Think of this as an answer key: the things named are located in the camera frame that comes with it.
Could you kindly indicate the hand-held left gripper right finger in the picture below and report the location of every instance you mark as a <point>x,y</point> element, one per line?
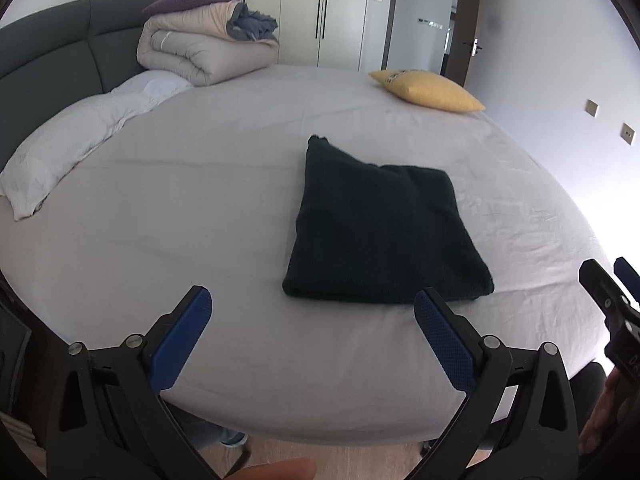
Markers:
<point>445,340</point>

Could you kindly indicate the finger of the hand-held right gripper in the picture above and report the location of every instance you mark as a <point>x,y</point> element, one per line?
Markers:
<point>602,285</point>
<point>629,270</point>

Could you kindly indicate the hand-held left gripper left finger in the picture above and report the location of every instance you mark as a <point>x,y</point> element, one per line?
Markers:
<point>180,340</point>

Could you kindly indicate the dark green sweater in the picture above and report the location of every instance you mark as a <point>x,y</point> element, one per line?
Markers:
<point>380,230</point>

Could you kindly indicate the person's right hand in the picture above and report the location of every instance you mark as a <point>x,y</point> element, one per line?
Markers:
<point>602,415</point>

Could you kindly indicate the person's left hand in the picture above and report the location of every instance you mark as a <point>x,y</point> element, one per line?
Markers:
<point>280,470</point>

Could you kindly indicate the bed with white sheet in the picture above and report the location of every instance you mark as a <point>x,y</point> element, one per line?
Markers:
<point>200,210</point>

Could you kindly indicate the white pillow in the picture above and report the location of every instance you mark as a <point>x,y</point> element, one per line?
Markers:
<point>85,130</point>

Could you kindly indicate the yellow pillow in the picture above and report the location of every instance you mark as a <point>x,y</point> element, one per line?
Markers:
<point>430,90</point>

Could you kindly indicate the folded beige duvet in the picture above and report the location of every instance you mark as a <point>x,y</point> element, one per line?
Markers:
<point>195,50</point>

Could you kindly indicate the brown door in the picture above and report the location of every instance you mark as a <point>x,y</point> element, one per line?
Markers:
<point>467,15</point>

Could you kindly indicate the dark grey padded headboard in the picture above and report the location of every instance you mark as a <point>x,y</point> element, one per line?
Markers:
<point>60,50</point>

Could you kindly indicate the blue-grey cloth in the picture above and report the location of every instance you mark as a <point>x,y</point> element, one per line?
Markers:
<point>252,22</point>

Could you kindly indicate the purple pillow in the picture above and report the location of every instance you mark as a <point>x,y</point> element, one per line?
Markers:
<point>190,0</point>

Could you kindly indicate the cream wardrobe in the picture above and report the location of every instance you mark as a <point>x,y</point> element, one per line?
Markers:
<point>300,10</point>

